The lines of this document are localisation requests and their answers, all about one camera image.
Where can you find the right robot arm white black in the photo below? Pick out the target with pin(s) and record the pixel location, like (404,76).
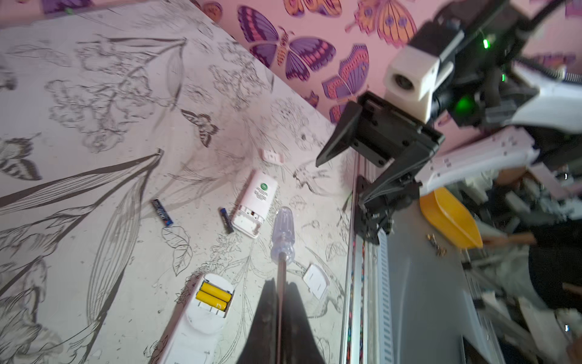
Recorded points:
(461,99)

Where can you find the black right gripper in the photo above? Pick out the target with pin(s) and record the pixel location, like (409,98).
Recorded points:
(382,133)

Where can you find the yellow battery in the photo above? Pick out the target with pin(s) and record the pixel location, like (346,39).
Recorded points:
(211,301)
(216,292)

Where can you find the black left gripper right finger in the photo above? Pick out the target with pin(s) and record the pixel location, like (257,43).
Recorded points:
(298,344)

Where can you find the black AAA battery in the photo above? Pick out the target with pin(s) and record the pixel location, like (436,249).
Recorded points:
(226,220)
(162,213)

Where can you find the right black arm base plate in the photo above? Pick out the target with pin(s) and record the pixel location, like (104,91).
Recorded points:
(375,206)

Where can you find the yellow battery upper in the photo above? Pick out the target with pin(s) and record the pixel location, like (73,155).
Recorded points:
(216,292)

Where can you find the white battery cover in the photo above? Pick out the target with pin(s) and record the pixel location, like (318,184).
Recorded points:
(272,157)
(316,280)

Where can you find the small metal screwdriver tool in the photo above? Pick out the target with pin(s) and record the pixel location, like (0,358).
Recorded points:
(283,240)

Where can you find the yellow plastic scoop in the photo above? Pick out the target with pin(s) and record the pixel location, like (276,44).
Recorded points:
(451,218)

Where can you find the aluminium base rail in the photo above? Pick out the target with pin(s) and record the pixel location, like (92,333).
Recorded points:
(409,301)

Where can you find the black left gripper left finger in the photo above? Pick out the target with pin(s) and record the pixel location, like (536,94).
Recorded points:
(261,344)

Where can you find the white remote control green sticker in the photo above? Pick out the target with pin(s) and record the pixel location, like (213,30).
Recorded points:
(255,204)

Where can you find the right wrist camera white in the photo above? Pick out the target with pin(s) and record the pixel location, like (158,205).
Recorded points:
(410,80)

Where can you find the white remote control with display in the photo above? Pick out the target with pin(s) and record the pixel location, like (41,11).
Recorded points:
(195,335)

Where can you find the yellow battery lower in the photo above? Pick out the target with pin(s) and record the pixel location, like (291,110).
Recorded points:
(211,301)

